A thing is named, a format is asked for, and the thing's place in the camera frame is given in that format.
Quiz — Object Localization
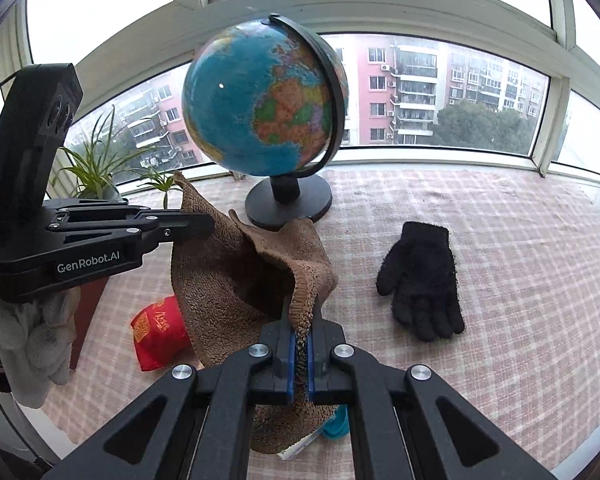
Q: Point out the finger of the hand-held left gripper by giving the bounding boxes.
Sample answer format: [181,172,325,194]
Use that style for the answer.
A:
[42,197,151,222]
[47,209,215,261]

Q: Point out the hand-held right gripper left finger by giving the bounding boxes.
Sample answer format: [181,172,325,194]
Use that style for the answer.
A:
[42,310,301,480]

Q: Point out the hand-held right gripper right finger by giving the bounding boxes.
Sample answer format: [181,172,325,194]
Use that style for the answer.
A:
[307,305,556,480]

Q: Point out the brown fleece towel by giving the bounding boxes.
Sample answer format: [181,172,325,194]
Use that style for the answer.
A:
[171,171,338,455]

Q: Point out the blue soft item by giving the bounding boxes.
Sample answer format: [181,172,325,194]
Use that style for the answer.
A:
[321,404,351,442]

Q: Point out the maroon cardboard box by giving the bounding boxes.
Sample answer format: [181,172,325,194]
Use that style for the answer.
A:
[70,275,112,371]

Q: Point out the red snack packet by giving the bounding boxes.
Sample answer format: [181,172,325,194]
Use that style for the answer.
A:
[131,295,193,372]

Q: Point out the person's left hand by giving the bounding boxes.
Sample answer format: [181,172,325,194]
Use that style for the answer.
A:
[0,287,81,409]

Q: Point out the potted spider plant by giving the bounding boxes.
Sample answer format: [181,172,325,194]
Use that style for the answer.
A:
[50,105,186,211]

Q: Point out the black knit glove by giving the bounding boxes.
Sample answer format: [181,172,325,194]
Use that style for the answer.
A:
[376,221,466,342]

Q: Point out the blue desk globe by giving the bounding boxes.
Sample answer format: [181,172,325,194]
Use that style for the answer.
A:
[181,14,350,233]

